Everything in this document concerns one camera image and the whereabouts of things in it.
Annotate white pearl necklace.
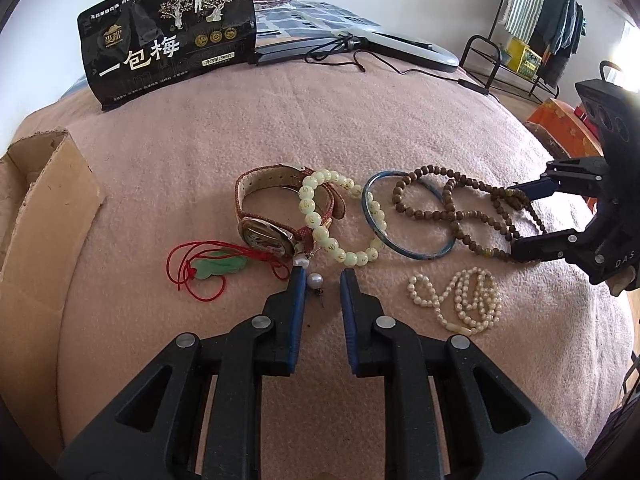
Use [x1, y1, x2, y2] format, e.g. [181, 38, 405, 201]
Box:
[406, 268, 504, 337]

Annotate brown wooden bead necklace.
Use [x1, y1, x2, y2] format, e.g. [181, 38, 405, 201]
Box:
[392, 164, 548, 264]

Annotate red strap wristwatch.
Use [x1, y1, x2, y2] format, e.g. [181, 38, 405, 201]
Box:
[234, 164, 314, 261]

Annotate orange gift box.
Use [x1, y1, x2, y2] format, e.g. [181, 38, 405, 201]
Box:
[525, 97, 604, 212]

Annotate yellow box on rack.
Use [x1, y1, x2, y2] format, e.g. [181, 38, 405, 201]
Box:
[506, 37, 541, 79]

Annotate hanging dark clothes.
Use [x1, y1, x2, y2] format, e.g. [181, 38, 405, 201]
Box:
[528, 0, 587, 87]

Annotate black clothes rack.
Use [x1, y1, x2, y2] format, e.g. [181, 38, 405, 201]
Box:
[461, 0, 561, 103]

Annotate pink blanket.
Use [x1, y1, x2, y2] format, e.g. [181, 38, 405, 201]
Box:
[14, 56, 634, 479]

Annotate blue bangle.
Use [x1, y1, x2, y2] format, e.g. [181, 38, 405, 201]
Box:
[360, 170, 456, 261]

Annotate white pearl earring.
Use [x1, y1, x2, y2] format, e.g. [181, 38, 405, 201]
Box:
[293, 254, 324, 296]

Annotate brown cardboard box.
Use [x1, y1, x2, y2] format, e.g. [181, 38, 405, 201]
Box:
[0, 129, 106, 391]

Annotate black snack bag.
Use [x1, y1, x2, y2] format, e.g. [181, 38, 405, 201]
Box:
[77, 0, 256, 110]

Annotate jade pendant red cord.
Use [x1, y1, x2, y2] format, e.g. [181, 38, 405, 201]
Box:
[166, 239, 292, 305]

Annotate black power cable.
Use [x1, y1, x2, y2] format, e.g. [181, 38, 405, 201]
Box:
[304, 34, 494, 98]

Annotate pale green bead bracelet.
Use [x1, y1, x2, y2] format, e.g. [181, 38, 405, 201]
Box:
[297, 169, 388, 267]

